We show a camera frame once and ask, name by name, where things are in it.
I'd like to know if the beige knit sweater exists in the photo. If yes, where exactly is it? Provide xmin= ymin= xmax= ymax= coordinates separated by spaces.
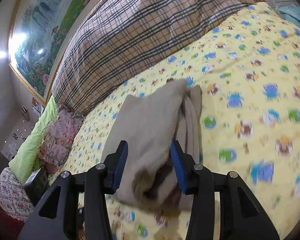
xmin=102 ymin=79 xmax=202 ymax=210

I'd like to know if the light green blanket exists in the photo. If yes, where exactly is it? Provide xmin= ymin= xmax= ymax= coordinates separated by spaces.
xmin=8 ymin=96 xmax=57 ymax=184

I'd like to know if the floral ruffled pillow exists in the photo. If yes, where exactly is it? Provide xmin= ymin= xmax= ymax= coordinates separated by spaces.
xmin=38 ymin=105 xmax=84 ymax=174

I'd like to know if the yellow cartoon bear bedsheet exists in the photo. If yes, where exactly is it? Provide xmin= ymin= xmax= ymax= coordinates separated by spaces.
xmin=63 ymin=2 xmax=300 ymax=239

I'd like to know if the gold framed landscape painting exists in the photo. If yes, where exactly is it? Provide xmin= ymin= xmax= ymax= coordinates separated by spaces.
xmin=8 ymin=0 xmax=100 ymax=105

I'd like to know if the plaid beige quilt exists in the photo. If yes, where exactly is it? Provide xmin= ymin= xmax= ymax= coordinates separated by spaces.
xmin=51 ymin=0 xmax=264 ymax=114

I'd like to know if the teal cloth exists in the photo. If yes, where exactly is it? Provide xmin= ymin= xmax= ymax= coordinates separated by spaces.
xmin=278 ymin=5 xmax=300 ymax=28

